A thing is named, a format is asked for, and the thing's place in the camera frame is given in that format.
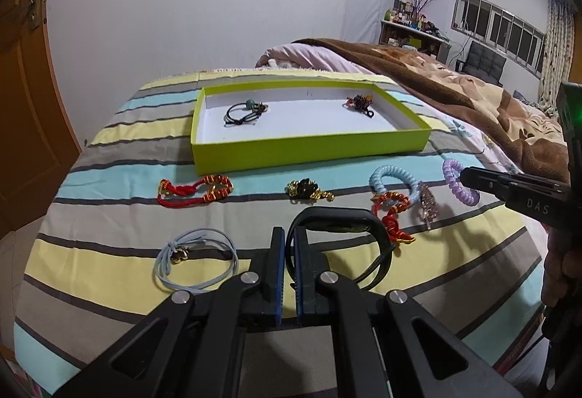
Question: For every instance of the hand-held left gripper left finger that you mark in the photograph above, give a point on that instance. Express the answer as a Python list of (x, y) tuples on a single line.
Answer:
[(277, 275)]

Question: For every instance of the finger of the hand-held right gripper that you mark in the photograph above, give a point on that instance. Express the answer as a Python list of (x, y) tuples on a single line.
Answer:
[(532, 202), (486, 177)]

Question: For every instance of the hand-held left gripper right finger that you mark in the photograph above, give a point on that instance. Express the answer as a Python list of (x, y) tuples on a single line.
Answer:
[(300, 279)]

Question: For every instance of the pink rhinestone hair clip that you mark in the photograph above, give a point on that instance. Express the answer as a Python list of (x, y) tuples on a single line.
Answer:
[(427, 202)]

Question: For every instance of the black wristband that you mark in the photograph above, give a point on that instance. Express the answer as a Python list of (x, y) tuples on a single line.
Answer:
[(336, 216)]

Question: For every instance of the green cardboard tray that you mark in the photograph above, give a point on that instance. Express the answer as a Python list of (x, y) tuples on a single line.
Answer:
[(309, 148)]

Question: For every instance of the person's right hand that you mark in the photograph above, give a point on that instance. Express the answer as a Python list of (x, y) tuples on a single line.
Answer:
[(564, 270)]

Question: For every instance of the patterned curtain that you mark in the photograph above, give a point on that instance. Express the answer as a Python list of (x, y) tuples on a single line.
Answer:
[(557, 52)]

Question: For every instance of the brown blanket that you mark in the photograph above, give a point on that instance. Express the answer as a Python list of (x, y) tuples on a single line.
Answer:
[(454, 79)]

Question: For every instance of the grey chair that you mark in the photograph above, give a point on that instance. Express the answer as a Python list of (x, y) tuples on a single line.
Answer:
[(484, 61)]

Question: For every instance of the barred window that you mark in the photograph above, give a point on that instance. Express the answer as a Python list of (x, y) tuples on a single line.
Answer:
[(500, 29)]

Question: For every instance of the white shelf desk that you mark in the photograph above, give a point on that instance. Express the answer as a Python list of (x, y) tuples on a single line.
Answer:
[(427, 44)]

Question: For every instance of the bottles and boxes on shelf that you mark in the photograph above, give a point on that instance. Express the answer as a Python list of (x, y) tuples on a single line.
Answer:
[(407, 13)]

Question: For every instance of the striped bedsheet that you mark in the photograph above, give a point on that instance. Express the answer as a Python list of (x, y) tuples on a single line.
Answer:
[(136, 143)]

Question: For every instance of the orange wooden door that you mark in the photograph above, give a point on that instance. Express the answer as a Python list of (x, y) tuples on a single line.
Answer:
[(27, 107)]

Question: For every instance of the metal door latch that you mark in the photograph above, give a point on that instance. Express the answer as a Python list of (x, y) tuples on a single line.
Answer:
[(32, 9)]

